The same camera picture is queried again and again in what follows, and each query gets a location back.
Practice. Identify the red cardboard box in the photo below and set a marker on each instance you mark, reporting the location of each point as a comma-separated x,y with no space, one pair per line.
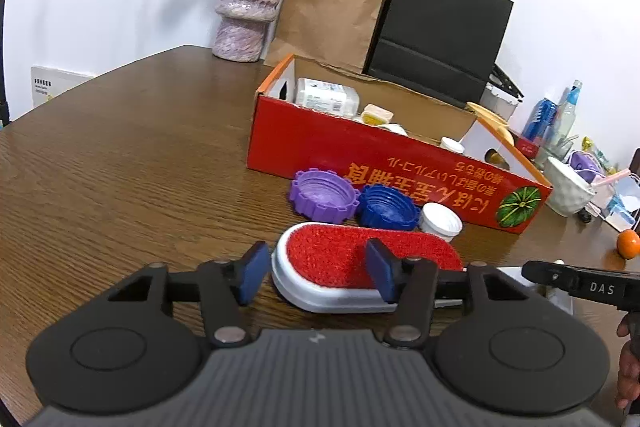
350,152

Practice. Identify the blue ridged cap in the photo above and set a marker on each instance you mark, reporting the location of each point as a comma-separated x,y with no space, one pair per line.
387,207

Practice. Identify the small white bottle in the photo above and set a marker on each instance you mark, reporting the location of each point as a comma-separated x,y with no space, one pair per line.
452,144

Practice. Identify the clear spray bottle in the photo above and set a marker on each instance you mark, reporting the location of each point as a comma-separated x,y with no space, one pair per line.
565,117

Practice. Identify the mottled pink vase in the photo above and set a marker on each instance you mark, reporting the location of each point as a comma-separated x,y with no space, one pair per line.
247,2

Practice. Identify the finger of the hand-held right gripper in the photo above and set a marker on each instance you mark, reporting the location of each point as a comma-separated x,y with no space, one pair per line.
542,272

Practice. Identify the small dark red box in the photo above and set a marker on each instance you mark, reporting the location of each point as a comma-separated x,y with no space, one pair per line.
525,146

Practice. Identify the white wipes packet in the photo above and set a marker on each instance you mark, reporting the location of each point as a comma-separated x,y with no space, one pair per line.
327,96

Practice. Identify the purple plastic item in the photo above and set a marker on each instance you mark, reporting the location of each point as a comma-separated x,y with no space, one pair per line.
587,162

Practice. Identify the white textured bowl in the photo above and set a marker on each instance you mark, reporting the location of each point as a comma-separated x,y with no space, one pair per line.
567,189

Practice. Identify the red and white lint brush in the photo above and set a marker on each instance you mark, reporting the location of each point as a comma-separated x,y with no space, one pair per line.
325,257

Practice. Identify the green snack packet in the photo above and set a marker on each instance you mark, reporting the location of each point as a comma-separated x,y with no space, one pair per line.
597,152

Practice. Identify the clear container with black lid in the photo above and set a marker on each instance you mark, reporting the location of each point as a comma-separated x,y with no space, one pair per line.
502,94

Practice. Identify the small black clip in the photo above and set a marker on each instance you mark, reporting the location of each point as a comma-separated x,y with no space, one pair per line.
585,217

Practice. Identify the white bottle cap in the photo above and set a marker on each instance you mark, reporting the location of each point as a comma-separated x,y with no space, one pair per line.
440,221

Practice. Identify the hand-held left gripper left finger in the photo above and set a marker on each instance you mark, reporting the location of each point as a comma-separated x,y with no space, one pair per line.
252,272

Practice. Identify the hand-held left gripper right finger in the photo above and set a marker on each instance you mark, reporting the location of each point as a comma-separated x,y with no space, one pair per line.
382,272

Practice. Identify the blue tissue box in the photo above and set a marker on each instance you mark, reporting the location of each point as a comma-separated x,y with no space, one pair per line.
622,212

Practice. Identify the blue drink can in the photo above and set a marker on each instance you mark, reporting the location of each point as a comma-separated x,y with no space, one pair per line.
540,119

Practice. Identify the cream square jar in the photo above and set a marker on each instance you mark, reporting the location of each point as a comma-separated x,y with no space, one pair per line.
377,114

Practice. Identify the white wall panel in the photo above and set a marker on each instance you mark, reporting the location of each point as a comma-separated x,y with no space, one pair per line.
57,84

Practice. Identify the orange fruit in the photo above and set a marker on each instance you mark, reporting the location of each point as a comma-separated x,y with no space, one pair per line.
629,244

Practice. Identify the brown paper bag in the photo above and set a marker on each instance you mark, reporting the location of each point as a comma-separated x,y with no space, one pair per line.
330,12

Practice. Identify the person's right hand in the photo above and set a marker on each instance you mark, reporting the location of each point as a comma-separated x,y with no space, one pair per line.
627,372

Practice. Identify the white round lid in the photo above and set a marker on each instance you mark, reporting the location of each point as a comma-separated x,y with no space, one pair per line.
392,129

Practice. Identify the black paper bag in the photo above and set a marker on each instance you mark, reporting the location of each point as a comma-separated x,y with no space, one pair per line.
445,27

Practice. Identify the purple ridged cap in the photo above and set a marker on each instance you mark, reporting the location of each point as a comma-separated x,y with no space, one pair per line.
322,194

